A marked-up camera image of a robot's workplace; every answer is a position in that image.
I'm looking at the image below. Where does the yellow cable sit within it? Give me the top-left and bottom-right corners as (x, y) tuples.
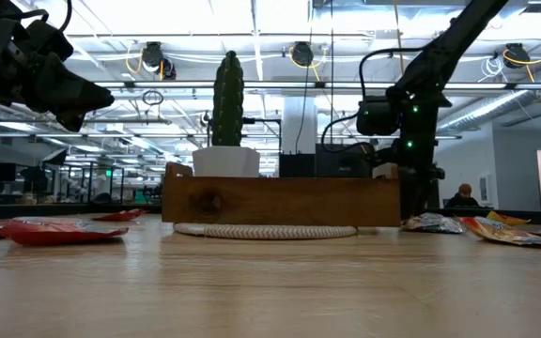
(391, 0), (406, 79)

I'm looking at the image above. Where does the orange tea packet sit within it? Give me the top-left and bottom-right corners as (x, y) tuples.
(457, 215), (541, 247)
(486, 210), (532, 228)

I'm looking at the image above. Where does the silver air duct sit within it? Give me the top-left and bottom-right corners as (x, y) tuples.
(437, 55), (541, 133)

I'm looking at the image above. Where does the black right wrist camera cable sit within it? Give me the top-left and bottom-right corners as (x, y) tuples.
(320, 45), (425, 154)

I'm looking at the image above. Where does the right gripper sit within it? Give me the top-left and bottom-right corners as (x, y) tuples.
(400, 133), (446, 220)

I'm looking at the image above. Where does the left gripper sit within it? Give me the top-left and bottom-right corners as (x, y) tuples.
(0, 0), (116, 132)

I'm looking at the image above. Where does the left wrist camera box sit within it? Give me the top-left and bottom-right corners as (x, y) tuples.
(24, 19), (75, 63)

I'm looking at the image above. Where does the round woven rope placemat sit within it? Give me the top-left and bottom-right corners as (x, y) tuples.
(172, 222), (359, 241)

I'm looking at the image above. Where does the green cactus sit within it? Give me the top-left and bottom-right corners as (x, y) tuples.
(210, 50), (246, 147)

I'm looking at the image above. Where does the white hexagonal plant pot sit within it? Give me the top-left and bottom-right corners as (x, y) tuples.
(192, 146), (262, 179)

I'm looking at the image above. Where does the white building column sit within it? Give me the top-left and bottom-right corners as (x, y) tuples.
(281, 96), (319, 156)

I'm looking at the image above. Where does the wooden three-compartment tray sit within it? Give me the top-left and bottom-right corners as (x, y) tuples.
(161, 161), (402, 229)

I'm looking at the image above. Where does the black hanging power cable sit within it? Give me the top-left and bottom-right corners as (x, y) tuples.
(329, 0), (335, 135)

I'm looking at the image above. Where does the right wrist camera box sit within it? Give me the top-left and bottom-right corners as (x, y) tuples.
(356, 96), (399, 137)

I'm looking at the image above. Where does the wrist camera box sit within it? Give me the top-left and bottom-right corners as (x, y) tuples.
(356, 96), (399, 137)
(24, 19), (75, 63)

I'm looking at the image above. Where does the person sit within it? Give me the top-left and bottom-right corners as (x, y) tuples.
(443, 182), (482, 209)

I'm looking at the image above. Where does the long ceiling light rail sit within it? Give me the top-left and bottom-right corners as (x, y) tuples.
(92, 80), (541, 91)

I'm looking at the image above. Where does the black ceiling cable reel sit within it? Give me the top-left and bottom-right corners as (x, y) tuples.
(290, 40), (316, 68)
(502, 42), (531, 70)
(139, 40), (178, 81)

